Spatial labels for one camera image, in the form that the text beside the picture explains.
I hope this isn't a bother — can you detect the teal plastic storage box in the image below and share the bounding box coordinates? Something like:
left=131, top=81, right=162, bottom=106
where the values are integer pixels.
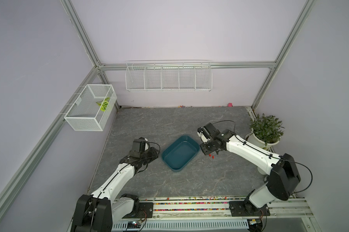
left=161, top=135, right=200, bottom=173

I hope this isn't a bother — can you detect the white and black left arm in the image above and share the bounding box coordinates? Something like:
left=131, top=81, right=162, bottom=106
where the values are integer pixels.
left=70, top=145, right=160, bottom=232

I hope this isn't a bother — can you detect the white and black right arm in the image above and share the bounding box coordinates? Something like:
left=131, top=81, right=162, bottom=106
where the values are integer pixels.
left=197, top=128, right=301, bottom=214

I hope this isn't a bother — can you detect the white plant pot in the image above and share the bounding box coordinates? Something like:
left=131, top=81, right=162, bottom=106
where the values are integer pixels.
left=246, top=132, right=280, bottom=150

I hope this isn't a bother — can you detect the green potted plant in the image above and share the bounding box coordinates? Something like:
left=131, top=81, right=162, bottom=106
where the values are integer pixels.
left=250, top=114, right=285, bottom=145

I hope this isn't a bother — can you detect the green item in basket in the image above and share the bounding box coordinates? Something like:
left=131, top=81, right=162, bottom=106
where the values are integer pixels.
left=97, top=97, right=111, bottom=112

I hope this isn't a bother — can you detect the green circuit board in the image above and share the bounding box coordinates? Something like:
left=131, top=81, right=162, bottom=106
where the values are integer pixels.
left=127, top=221, right=141, bottom=229

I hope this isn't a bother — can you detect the white ventilation grille strip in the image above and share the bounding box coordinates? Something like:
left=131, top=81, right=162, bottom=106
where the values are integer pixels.
left=112, top=219, right=250, bottom=232

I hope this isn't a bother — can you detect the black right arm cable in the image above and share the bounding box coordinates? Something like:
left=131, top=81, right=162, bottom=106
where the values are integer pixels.
left=212, top=120, right=313, bottom=195

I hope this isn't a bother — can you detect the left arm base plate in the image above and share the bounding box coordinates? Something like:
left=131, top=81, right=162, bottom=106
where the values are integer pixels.
left=123, top=202, right=154, bottom=218

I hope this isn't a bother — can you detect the white mesh wall basket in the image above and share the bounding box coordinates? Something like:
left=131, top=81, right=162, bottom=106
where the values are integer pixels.
left=64, top=84, right=117, bottom=131

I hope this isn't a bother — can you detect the white wire wall shelf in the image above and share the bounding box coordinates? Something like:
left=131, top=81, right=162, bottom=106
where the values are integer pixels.
left=125, top=60, right=213, bottom=91

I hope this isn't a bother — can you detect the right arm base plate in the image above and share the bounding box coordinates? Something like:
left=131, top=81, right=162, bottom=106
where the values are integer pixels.
left=229, top=201, right=271, bottom=217

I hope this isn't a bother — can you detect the aluminium rail bed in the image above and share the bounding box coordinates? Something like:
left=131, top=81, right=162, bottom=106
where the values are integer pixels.
left=66, top=185, right=322, bottom=232

